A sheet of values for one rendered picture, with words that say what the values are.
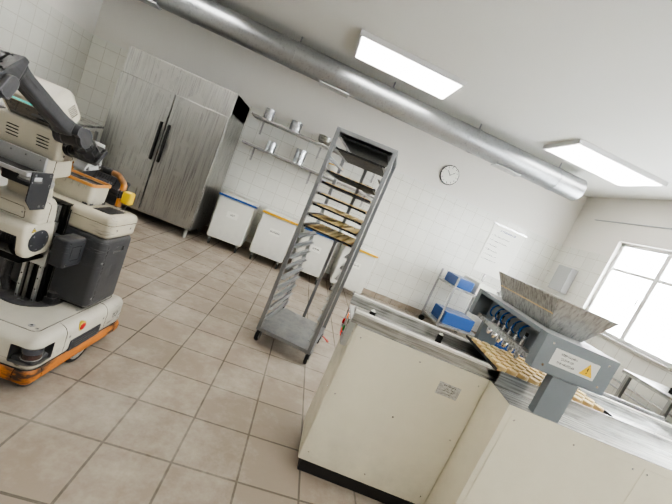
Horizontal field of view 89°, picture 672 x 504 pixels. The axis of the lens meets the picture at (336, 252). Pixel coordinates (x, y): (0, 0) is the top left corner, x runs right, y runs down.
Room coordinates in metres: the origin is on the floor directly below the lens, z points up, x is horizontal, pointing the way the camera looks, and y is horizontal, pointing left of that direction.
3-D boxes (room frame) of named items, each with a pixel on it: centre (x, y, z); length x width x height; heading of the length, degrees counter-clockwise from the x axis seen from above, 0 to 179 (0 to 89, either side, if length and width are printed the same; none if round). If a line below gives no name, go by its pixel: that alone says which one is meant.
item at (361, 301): (1.90, -1.18, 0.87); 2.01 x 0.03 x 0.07; 92
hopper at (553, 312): (1.75, -1.07, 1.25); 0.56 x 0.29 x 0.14; 2
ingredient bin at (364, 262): (5.38, -0.32, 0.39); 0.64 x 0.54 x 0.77; 5
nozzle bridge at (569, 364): (1.75, -1.07, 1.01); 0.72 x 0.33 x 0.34; 2
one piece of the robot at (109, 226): (1.73, 1.36, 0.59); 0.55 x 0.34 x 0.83; 94
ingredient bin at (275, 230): (5.21, 0.97, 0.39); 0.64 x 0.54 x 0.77; 8
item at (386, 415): (1.73, -0.57, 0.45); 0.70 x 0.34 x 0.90; 92
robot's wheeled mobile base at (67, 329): (1.64, 1.36, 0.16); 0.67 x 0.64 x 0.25; 4
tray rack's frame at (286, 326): (2.91, 0.08, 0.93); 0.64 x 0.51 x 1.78; 174
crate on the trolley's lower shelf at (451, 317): (5.51, -2.17, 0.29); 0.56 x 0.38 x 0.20; 106
